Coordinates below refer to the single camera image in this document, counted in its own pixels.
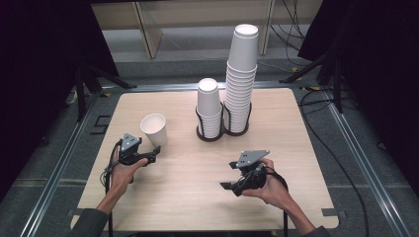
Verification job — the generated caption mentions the light wooden shelf unit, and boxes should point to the light wooden shelf unit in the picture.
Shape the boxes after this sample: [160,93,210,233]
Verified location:
[90,0,276,60]

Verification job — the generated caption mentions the long black floor cable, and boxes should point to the long black floor cable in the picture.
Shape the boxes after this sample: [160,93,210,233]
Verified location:
[298,88,370,237]

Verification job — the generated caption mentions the bundle of black cables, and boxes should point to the bundle of black cables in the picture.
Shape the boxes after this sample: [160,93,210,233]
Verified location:
[270,0,306,67]

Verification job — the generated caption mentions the single white paper cup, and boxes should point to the single white paper cup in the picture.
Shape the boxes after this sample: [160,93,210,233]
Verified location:
[139,113,168,148]

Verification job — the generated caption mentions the grey tape tab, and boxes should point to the grey tape tab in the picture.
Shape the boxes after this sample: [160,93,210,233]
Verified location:
[320,207,348,218]
[66,207,87,217]

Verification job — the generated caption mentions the black wire double cup holder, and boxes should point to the black wire double cup holder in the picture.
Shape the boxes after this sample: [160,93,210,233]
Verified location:
[195,100,253,143]

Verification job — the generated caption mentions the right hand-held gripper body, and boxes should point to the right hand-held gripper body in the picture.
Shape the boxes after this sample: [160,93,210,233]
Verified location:
[230,149,271,198]

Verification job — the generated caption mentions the person's left hand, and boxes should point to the person's left hand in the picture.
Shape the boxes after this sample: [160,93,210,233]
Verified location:
[110,157,149,197]

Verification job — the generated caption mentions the hand-held gripper cable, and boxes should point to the hand-held gripper cable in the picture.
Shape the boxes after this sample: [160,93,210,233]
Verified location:
[263,166,291,237]
[99,139,124,237]

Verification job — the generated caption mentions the aluminium floor rail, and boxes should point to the aluminium floor rail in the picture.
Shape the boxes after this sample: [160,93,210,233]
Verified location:
[322,90,413,237]
[101,80,328,94]
[19,93,101,237]

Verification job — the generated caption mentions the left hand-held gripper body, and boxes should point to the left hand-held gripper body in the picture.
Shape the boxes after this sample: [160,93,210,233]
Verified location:
[118,132,157,167]

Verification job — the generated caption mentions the tall stack of paper cups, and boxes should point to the tall stack of paper cups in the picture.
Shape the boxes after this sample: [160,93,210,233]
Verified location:
[222,23,260,134]

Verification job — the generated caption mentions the dark curtain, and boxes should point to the dark curtain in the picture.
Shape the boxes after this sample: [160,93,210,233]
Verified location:
[297,0,419,198]
[0,0,121,205]

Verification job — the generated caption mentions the right hand-held gripper cable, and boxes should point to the right hand-held gripper cable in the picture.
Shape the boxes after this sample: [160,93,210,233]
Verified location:
[263,166,291,237]

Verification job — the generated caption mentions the black floor tape mark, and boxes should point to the black floor tape mark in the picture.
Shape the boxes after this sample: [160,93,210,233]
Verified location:
[89,115,112,136]

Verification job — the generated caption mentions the short stack of paper cups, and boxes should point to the short stack of paper cups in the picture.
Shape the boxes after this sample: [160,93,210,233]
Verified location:
[195,77,224,139]

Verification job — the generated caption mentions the left hand-held gripper cable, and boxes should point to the left hand-held gripper cable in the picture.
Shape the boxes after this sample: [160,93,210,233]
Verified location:
[99,139,124,237]

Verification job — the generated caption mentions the person's right hand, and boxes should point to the person's right hand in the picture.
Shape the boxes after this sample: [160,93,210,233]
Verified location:
[241,157,293,209]

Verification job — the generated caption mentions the black metal stand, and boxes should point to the black metal stand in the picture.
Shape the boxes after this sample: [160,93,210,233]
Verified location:
[74,62,138,122]
[279,52,344,115]

